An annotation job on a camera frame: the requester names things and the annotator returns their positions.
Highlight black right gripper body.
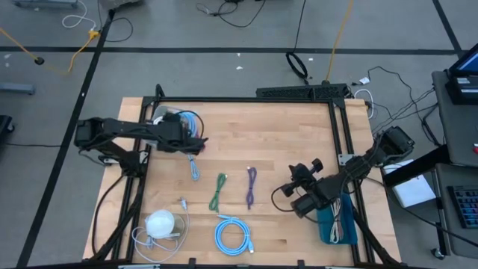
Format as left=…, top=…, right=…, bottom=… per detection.
left=297, top=175, right=337, bottom=201

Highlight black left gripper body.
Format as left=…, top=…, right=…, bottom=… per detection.
left=156, top=121, right=191, bottom=152

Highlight light blue cable bundle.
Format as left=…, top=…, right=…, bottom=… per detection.
left=182, top=111, right=199, bottom=137
left=187, top=154, right=202, bottom=182

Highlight purple cable bundle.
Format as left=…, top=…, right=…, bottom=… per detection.
left=246, top=167, right=258, bottom=210

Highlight green cable bundle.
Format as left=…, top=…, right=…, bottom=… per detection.
left=208, top=173, right=229, bottom=213

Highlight light blue network cable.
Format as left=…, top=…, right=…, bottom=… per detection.
left=214, top=214, right=255, bottom=257

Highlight white plastic bin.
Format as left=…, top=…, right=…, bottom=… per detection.
left=152, top=105, right=205, bottom=141

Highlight round clear base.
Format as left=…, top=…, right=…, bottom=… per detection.
left=172, top=214, right=186, bottom=237

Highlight white dome device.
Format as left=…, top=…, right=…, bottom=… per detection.
left=144, top=209, right=176, bottom=240

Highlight white paper box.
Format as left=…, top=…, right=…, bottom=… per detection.
left=382, top=159, right=437, bottom=208

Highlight black desk bar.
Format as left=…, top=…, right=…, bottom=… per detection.
left=382, top=143, right=451, bottom=188

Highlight grey desk with caster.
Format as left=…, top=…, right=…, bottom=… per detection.
left=431, top=162, right=478, bottom=261

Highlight black keyboard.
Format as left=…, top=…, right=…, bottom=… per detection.
left=447, top=185, right=478, bottom=229

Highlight grey metal floor beam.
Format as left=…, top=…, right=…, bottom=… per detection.
left=0, top=82, right=37, bottom=95
left=13, top=0, right=79, bottom=8

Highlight black equipment box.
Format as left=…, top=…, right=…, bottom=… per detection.
left=446, top=76, right=478, bottom=105

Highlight laptop screen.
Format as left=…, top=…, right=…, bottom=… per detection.
left=447, top=43, right=478, bottom=78

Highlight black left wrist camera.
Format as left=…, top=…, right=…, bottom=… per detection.
left=162, top=113, right=184, bottom=126

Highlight white USB cable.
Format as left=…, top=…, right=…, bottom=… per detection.
left=335, top=197, right=344, bottom=242

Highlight white power cable with plug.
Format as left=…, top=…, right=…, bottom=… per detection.
left=131, top=197, right=190, bottom=264

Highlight black aluminium table frame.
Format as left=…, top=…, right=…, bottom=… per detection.
left=89, top=84, right=403, bottom=269

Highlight white looped cable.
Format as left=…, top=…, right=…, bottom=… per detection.
left=353, top=88, right=374, bottom=120

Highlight black desk cables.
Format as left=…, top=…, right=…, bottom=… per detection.
left=367, top=66, right=441, bottom=146

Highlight thin black floor cable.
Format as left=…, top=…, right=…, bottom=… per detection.
left=196, top=0, right=267, bottom=29

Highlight orange floor cable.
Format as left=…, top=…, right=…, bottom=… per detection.
left=0, top=28, right=101, bottom=74

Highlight yellow hanging cable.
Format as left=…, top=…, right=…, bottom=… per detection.
left=324, top=0, right=355, bottom=84

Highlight black cable with coil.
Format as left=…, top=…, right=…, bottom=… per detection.
left=285, top=0, right=311, bottom=85

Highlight white floor cable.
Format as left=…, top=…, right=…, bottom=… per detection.
left=61, top=0, right=99, bottom=31

